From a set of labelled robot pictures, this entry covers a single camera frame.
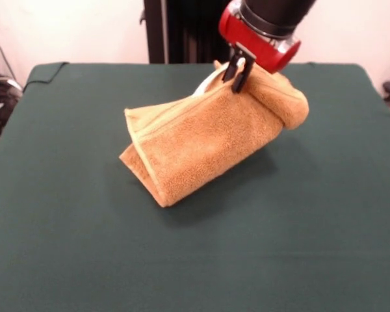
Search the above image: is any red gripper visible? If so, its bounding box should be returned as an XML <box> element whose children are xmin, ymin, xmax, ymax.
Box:
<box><xmin>218</xmin><ymin>2</ymin><xmax>302</xmax><ymax>93</ymax></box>

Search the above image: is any orange terry towel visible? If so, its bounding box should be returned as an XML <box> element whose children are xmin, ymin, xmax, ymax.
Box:
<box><xmin>118</xmin><ymin>60</ymin><xmax>310</xmax><ymax>209</ymax></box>

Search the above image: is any dark green table cloth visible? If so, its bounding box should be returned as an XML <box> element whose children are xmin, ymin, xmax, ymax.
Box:
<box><xmin>0</xmin><ymin>61</ymin><xmax>390</xmax><ymax>312</ymax></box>

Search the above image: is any black cable bundle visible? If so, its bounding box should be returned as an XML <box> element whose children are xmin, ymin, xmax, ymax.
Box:
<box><xmin>0</xmin><ymin>27</ymin><xmax>23</xmax><ymax>160</ymax></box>

